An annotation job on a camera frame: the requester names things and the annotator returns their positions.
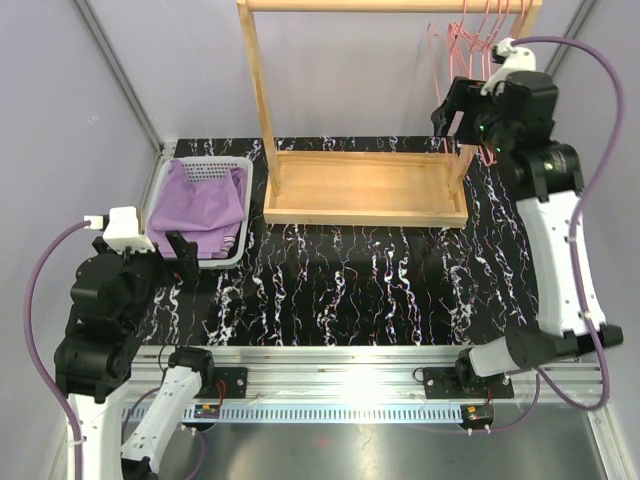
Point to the empty pink hanger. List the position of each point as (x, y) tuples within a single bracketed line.
[(513, 19), (475, 45), (488, 159)]

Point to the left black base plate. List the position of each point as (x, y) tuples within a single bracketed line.
[(231, 382)]

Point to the aluminium mounting rail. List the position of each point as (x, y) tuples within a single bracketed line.
[(347, 385)]

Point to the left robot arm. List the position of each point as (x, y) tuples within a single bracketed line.
[(93, 363)]

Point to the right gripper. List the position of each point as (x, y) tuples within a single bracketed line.
[(463, 96)]

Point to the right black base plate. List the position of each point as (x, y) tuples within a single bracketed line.
[(447, 383)]

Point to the wooden clothes rack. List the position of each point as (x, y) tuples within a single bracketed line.
[(366, 188)]

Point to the pink hanger of black trousers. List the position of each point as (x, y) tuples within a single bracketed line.
[(468, 47)]

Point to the black marble pattern mat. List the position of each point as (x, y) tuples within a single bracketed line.
[(298, 285)]

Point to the white plastic basket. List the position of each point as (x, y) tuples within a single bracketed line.
[(234, 257)]

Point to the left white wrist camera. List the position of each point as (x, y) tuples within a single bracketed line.
[(123, 229)]

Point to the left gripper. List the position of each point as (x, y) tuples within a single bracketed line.
[(185, 267)]

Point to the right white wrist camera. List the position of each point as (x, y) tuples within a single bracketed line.
[(514, 59)]

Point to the pink hanger holding purple trousers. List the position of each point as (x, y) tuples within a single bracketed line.
[(443, 54)]

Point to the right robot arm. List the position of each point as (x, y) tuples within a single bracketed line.
[(513, 120)]

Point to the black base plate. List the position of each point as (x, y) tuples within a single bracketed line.
[(447, 383), (231, 382)]

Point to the purple trousers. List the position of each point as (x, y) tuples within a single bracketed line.
[(205, 203)]

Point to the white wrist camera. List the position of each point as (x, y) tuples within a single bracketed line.
[(514, 59), (123, 229)]

